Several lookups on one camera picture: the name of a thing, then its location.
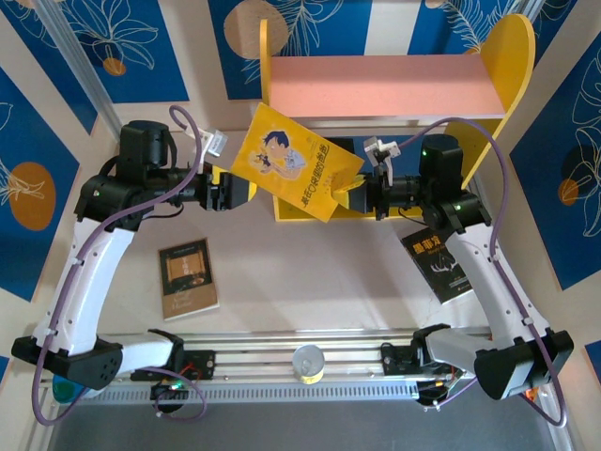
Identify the yellow pink blue bookshelf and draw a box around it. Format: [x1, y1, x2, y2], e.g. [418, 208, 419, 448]
[259, 12, 536, 225]

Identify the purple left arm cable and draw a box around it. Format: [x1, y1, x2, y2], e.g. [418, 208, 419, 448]
[31, 103, 210, 427]

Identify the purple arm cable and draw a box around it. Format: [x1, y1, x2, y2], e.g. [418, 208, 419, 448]
[31, 103, 210, 427]
[398, 117, 567, 429]

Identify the black wolf eye book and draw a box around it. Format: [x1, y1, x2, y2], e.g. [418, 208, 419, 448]
[318, 136, 359, 157]

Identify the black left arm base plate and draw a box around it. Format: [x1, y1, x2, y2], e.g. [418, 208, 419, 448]
[130, 350, 217, 382]

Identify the grey slotted cable duct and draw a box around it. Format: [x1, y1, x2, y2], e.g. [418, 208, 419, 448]
[93, 382, 560, 405]

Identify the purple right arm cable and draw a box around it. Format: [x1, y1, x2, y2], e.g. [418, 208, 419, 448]
[398, 117, 567, 429]

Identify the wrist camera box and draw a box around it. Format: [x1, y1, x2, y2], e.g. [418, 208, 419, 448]
[363, 135, 402, 189]
[187, 125, 230, 159]

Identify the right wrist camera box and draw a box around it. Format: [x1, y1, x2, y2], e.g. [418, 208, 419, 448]
[363, 135, 402, 189]

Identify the black controller board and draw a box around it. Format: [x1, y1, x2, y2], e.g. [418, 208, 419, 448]
[415, 379, 455, 408]
[148, 380, 192, 403]

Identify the black yellow-title antler book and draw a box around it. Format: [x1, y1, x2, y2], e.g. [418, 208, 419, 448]
[401, 229, 476, 306]

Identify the yellow cartoon boy book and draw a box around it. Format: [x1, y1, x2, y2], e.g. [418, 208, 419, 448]
[231, 103, 366, 223]

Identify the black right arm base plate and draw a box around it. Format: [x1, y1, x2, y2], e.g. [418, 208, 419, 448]
[379, 345, 466, 377]

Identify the grey metal panel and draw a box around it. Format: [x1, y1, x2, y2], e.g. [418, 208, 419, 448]
[46, 398, 564, 451]

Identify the aluminium rail bed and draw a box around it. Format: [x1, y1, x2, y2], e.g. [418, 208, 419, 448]
[39, 331, 564, 386]

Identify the blue green plastic container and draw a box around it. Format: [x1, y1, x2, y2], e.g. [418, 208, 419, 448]
[51, 374, 102, 405]

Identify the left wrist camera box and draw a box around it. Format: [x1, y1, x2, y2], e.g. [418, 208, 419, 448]
[187, 125, 230, 159]

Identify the brown scroll cover book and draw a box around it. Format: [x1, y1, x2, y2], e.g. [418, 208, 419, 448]
[158, 238, 221, 322]

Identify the silver drink can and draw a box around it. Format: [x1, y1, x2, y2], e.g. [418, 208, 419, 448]
[291, 345, 326, 385]

